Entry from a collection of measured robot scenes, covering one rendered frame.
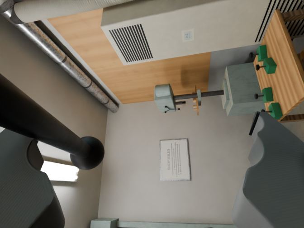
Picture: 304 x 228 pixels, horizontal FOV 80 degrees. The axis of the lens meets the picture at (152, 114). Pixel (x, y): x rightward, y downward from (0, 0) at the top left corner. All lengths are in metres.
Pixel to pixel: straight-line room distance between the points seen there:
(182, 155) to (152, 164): 0.49
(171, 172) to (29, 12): 2.51
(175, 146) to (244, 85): 1.38
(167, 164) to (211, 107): 1.18
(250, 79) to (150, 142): 1.74
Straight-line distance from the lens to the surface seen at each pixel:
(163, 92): 2.12
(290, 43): 1.47
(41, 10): 1.91
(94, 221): 3.03
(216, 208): 2.93
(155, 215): 3.00
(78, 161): 0.20
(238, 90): 2.23
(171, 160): 2.95
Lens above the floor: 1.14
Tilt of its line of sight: 12 degrees up
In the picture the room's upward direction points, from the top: 95 degrees counter-clockwise
